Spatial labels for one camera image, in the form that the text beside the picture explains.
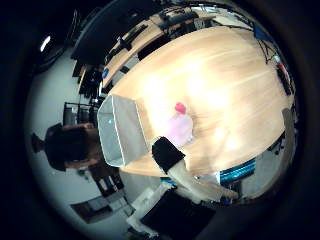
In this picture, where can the black tripod stand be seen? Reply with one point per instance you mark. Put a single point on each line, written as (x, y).
(268, 50)

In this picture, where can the black metal shelf rack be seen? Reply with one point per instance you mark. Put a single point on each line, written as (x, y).
(78, 114)

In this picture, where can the person with dark hair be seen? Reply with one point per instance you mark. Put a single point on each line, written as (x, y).
(71, 146)

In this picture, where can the clear plastic bin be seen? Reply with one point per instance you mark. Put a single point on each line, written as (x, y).
(120, 131)

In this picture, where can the long wooden desk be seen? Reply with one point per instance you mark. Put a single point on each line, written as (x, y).
(140, 43)

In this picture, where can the blue metallic bar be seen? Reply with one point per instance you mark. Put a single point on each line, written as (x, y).
(237, 171)

